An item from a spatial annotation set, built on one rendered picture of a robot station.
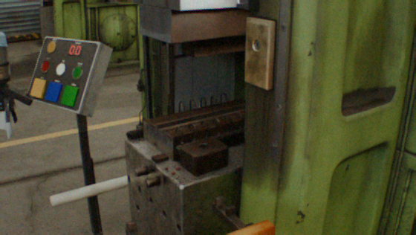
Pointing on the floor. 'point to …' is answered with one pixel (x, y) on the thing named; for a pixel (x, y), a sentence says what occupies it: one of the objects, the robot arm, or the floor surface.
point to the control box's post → (88, 170)
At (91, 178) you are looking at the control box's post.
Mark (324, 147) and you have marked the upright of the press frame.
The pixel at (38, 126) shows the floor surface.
